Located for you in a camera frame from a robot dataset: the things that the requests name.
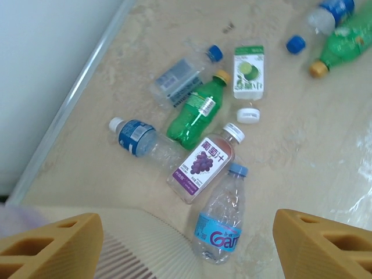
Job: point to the loose white cap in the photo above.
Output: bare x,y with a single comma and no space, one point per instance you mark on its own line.
247,115

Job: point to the loose blue cap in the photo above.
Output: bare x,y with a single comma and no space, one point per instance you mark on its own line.
296,44

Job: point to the aluminium table edge rail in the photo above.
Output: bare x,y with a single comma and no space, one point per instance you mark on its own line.
72,96

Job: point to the dark blue label bottle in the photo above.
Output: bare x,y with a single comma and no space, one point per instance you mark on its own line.
334,11

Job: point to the clear bottle grey label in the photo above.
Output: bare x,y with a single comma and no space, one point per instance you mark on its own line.
177,78

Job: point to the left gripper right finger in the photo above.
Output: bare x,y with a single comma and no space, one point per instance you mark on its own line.
325,253

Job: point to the green Sprite bottle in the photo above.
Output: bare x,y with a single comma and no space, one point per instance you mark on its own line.
346,46
194,116

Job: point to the grape juice bottle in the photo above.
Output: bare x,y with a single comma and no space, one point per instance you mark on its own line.
203,165

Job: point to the beige ribbed waste bin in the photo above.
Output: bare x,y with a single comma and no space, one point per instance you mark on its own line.
139,238

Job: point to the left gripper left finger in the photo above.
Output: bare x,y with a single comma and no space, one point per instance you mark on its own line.
43,255

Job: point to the Ganten water bottle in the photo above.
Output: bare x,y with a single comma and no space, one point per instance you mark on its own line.
221,226

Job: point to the small white green box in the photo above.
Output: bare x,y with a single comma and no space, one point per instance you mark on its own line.
248,72

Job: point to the blue label bottle white cap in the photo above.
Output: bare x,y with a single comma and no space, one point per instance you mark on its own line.
136,139

